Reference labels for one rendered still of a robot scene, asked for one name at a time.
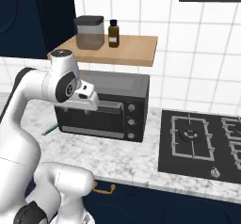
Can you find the thin green utensil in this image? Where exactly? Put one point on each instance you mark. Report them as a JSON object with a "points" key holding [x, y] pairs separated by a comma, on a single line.
{"points": [[50, 130]]}

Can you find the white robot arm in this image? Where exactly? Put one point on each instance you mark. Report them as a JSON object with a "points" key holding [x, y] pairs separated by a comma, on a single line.
{"points": [[19, 158]]}

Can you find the navy wall cupboard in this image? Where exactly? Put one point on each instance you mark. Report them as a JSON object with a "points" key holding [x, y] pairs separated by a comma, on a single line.
{"points": [[31, 17]]}

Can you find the brown glass bottle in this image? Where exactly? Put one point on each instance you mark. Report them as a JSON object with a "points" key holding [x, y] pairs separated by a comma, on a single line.
{"points": [[113, 35]]}

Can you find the hob control knob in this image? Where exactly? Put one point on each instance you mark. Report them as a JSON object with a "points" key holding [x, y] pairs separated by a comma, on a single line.
{"points": [[215, 172]]}

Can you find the clear jar with black lid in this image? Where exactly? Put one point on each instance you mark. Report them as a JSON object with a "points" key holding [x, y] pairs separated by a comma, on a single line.
{"points": [[90, 33]]}

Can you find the wooden wall shelf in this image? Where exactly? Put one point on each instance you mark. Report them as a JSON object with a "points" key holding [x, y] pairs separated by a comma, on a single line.
{"points": [[135, 50]]}

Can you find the navy drawer front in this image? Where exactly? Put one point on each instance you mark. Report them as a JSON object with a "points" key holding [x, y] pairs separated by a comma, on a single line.
{"points": [[163, 207]]}

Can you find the black gas hob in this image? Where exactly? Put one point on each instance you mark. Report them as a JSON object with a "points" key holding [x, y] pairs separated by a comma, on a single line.
{"points": [[200, 158]]}

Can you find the black toaster oven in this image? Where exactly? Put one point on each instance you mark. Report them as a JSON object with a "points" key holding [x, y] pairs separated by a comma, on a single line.
{"points": [[125, 89]]}

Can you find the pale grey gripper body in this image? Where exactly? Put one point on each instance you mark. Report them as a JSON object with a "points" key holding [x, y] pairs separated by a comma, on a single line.
{"points": [[93, 103]]}

